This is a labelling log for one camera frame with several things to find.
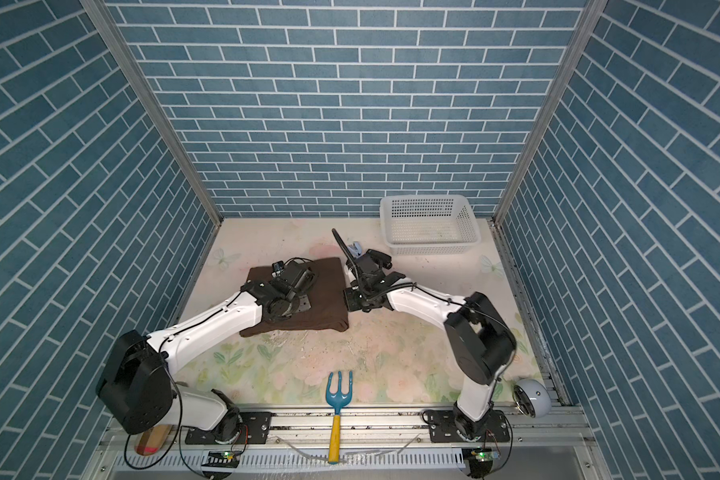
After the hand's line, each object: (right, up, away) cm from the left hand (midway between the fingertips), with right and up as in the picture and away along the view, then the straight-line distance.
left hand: (304, 302), depth 86 cm
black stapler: (+24, +12, +19) cm, 33 cm away
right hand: (+12, +1, +2) cm, 12 cm away
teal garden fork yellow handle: (+11, -25, -8) cm, 28 cm away
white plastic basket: (+42, +25, +32) cm, 59 cm away
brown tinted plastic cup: (-33, -30, -16) cm, 47 cm away
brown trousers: (+6, -4, +5) cm, 9 cm away
